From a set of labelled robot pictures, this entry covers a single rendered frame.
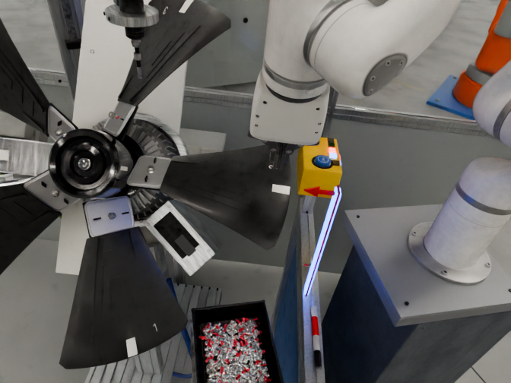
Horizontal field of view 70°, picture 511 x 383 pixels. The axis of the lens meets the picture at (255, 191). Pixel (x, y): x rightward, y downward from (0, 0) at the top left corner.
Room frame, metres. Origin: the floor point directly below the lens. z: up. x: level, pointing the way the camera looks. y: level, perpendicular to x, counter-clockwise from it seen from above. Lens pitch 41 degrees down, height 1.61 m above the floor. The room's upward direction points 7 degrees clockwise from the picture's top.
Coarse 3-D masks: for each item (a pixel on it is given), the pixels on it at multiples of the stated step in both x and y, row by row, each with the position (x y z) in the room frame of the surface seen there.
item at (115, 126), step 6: (120, 102) 0.62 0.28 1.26; (114, 108) 0.62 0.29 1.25; (120, 108) 0.60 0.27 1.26; (126, 108) 0.58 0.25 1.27; (132, 108) 0.57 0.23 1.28; (120, 114) 0.58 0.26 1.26; (126, 114) 0.57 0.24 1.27; (108, 120) 0.60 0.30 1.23; (114, 120) 0.58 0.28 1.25; (120, 120) 0.56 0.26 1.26; (126, 120) 0.55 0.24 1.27; (108, 126) 0.58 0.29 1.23; (114, 126) 0.56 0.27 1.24; (120, 126) 0.54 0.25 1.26; (108, 132) 0.56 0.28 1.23; (114, 132) 0.54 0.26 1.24; (120, 132) 0.53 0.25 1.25
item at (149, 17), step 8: (112, 8) 0.52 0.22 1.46; (144, 8) 0.54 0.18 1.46; (152, 8) 0.54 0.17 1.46; (112, 16) 0.49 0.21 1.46; (120, 16) 0.49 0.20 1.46; (128, 16) 0.50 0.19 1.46; (136, 16) 0.50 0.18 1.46; (144, 16) 0.50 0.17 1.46; (152, 16) 0.51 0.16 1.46; (120, 24) 0.49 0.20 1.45; (128, 24) 0.49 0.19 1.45; (136, 24) 0.49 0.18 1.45; (144, 24) 0.50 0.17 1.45; (152, 24) 0.51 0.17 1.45
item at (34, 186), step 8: (40, 176) 0.48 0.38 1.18; (48, 176) 0.48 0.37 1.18; (24, 184) 0.46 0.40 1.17; (32, 184) 0.47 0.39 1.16; (40, 184) 0.47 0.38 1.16; (48, 184) 0.48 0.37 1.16; (32, 192) 0.47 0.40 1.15; (40, 192) 0.47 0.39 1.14; (48, 192) 0.48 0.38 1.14; (40, 200) 0.47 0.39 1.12; (48, 200) 0.48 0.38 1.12; (56, 200) 0.48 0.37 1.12; (72, 200) 0.50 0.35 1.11; (80, 200) 0.50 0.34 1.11; (56, 208) 0.48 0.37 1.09; (64, 208) 0.49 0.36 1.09
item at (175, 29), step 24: (168, 0) 0.76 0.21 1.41; (168, 24) 0.70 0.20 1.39; (192, 24) 0.67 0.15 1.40; (216, 24) 0.66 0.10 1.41; (144, 48) 0.69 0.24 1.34; (168, 48) 0.65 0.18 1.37; (192, 48) 0.63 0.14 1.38; (144, 72) 0.62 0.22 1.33; (168, 72) 0.60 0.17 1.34; (120, 96) 0.62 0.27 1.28; (144, 96) 0.57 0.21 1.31
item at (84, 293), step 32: (96, 256) 0.39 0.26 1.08; (128, 256) 0.42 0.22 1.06; (96, 288) 0.35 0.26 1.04; (128, 288) 0.38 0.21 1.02; (160, 288) 0.41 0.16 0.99; (96, 320) 0.32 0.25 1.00; (128, 320) 0.34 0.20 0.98; (160, 320) 0.36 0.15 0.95; (64, 352) 0.27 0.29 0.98; (96, 352) 0.28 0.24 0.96
